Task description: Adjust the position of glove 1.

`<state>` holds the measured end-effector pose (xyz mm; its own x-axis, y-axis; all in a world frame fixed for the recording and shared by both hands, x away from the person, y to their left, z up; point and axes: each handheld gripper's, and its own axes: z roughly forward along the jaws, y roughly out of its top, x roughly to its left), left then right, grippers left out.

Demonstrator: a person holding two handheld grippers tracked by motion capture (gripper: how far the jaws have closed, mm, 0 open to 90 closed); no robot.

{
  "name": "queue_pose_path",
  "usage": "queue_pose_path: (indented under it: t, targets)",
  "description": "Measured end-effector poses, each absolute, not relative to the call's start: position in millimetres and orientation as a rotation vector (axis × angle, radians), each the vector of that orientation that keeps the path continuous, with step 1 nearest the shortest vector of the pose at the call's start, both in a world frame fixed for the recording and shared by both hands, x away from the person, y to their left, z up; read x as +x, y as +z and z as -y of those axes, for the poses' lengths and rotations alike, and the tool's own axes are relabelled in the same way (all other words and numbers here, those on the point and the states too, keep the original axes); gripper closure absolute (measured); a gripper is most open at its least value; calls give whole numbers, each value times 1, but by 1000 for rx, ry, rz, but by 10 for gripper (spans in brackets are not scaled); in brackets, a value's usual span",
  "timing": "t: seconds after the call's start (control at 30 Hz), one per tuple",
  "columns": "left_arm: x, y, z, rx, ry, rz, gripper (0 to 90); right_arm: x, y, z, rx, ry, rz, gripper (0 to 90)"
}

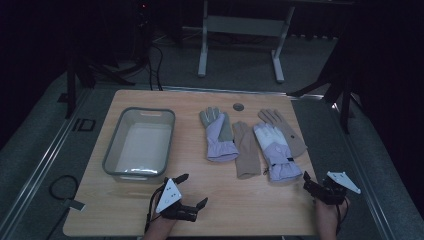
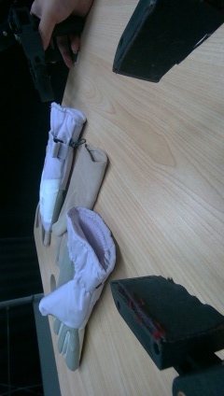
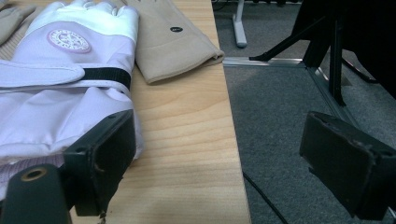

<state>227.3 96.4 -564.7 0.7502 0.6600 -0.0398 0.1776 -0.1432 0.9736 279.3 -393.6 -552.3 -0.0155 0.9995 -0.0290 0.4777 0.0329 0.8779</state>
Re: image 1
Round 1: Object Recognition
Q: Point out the small grey floor tag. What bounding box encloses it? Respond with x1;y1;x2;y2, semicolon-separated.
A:
61;198;86;212

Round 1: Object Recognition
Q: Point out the black hanging cable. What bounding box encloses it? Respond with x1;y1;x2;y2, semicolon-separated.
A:
146;41;165;92

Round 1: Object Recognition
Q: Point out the white metal desk frame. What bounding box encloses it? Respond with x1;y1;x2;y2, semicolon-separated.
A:
197;0;296;84

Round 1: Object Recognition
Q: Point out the white and purple ski glove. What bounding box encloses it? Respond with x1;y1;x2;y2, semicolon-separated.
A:
252;121;304;183

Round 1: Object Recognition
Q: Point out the beige glove with dark button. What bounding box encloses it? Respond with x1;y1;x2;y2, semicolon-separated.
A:
257;108;308;159

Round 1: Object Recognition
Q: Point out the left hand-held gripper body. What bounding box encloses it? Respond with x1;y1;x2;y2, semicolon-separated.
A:
151;178;198;223

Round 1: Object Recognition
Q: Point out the purple and grey ski glove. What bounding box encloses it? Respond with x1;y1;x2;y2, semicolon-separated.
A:
199;106;240;163

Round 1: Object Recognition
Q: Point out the plain beige knit glove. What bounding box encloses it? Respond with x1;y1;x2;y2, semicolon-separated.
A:
232;120;262;180

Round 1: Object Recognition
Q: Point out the person's left hand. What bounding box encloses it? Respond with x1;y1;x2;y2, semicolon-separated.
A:
151;213;178;235

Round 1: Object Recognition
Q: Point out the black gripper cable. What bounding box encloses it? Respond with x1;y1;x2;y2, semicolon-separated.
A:
334;197;350;235
144;185;168;234

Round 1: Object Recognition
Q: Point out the grey plastic basin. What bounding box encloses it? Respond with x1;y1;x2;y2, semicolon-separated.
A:
102;106;177;184

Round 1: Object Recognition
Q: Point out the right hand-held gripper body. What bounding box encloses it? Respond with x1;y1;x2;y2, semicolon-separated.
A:
311;170;362;206

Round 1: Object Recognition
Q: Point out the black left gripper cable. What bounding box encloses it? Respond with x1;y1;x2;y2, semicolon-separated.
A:
144;185;168;234

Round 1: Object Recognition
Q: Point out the black cable loop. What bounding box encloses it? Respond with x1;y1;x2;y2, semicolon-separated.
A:
48;174;80;202

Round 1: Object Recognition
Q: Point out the black tripod stand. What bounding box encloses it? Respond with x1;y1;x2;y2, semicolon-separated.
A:
58;49;136;120

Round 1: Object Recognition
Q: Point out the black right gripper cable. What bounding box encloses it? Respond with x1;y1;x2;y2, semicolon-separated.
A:
334;197;350;235

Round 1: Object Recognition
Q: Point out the small dark table clip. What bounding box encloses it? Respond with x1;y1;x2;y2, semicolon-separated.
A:
288;33;357;135

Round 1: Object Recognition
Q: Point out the person's right hand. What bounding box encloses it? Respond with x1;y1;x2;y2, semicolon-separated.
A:
314;196;351;228

